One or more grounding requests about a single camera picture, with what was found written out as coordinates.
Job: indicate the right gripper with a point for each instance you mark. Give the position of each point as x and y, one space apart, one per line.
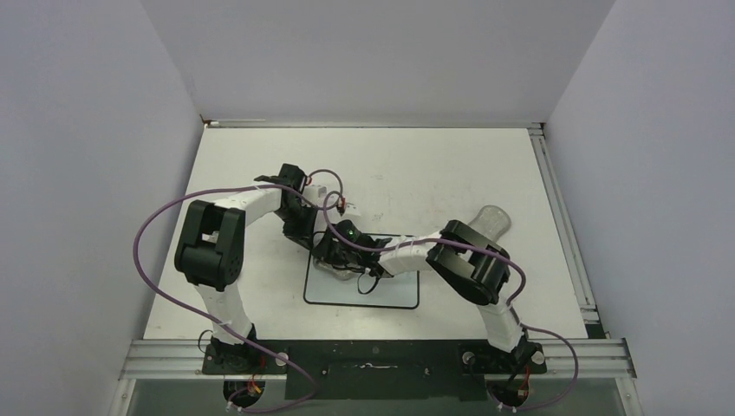
325 251

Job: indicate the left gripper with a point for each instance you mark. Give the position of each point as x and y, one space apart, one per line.
303 235

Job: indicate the white whiteboard black frame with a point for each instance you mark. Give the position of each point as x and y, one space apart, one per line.
400 292

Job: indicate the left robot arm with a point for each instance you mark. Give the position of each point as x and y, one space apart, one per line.
210 251

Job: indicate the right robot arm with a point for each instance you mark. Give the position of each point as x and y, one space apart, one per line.
473 265

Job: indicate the glittery pad at right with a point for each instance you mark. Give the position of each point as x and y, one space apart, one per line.
491 222

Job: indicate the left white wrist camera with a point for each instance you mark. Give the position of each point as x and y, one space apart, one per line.
315 194

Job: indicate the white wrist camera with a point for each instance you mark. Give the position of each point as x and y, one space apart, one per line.
315 194
347 210

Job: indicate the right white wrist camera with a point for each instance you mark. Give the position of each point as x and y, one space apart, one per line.
347 210

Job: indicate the aluminium back rail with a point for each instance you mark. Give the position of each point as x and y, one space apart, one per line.
371 124

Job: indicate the aluminium rail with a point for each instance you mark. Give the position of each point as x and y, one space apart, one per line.
573 256
186 360
371 124

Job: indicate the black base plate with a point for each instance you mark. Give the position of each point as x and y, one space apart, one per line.
466 370

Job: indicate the aluminium right rail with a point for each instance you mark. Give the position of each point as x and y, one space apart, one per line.
573 256

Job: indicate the aluminium front rail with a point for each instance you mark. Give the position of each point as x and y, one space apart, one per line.
186 360

